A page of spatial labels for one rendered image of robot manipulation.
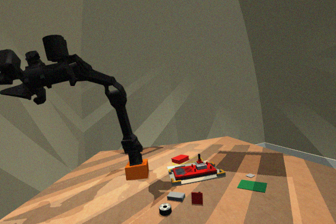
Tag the green flat panel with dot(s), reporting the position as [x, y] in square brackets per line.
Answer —
[252, 185]

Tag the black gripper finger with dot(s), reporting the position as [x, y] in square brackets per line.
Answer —
[5, 80]
[17, 91]

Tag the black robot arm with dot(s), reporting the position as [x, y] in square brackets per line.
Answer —
[56, 51]

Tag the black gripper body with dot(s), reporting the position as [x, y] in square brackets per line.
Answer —
[35, 79]

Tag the small black toy tyre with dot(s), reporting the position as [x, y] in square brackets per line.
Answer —
[165, 209]

